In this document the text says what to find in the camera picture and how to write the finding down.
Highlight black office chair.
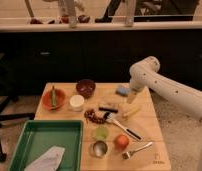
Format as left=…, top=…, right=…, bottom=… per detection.
left=0, top=54, right=35, bottom=163

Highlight orange bowl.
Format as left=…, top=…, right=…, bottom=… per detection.
left=42, top=89, right=66, bottom=110

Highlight dark red bowl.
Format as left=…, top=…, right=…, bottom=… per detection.
left=76, top=79, right=96, bottom=98

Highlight red chili peppers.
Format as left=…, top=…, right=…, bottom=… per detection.
left=84, top=109, right=105, bottom=124

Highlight blue grey sponge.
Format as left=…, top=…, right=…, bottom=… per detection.
left=115, top=85, right=130, bottom=97

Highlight green stick in bowl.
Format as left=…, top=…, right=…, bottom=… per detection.
left=51, top=86, right=57, bottom=107

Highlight black rectangular block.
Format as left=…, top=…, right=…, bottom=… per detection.
left=99, top=107, right=118, bottom=113

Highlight orange fruit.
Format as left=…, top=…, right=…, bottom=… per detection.
left=114, top=134, right=129, bottom=150

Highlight black handled brush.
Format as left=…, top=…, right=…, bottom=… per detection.
left=104, top=112, right=141, bottom=140

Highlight grey cloth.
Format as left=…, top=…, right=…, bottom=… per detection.
left=24, top=146, right=65, bottom=171

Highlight metal measuring cup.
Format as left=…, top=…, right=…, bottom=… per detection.
left=92, top=140, right=108, bottom=158

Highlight green plastic cup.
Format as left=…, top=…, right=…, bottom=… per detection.
left=94, top=126, right=109, bottom=140

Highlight silver fork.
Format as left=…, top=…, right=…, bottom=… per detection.
left=122, top=142, right=154, bottom=159

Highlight green plastic tray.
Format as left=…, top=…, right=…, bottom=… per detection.
left=8, top=120, right=83, bottom=171

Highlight white cup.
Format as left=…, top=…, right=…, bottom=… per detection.
left=69, top=95, right=84, bottom=112

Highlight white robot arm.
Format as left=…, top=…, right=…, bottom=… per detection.
left=129, top=56, right=202, bottom=171

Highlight wooden cutting board table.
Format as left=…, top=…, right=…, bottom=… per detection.
left=35, top=83, right=171, bottom=171

